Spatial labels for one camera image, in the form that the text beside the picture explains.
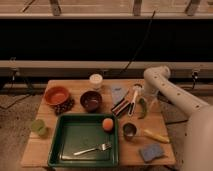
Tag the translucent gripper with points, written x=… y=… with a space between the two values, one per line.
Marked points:
x=151 y=101

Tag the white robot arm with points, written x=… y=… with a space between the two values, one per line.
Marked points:
x=198 y=144

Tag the small metal cup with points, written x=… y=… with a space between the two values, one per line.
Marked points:
x=129 y=130

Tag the green plastic cup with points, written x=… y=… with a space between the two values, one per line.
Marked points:
x=38 y=126

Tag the black red striped block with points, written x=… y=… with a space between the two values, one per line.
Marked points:
x=120 y=107

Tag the yellow banana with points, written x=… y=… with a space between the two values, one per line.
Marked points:
x=156 y=136

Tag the blue sponge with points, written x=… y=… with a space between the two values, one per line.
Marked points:
x=151 y=152

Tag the orange ball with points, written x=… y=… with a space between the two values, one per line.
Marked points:
x=107 y=124

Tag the white jar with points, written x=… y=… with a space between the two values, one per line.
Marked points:
x=96 y=81

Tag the dark maroon bowl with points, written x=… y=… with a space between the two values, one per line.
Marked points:
x=91 y=101

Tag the silver fork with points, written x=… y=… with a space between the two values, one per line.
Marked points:
x=101 y=147

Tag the green plastic tray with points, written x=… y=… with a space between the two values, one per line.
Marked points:
x=77 y=132

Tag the bunch of dark grapes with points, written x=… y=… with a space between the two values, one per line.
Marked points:
x=64 y=107

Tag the orange bowl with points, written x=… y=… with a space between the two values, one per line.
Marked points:
x=56 y=95

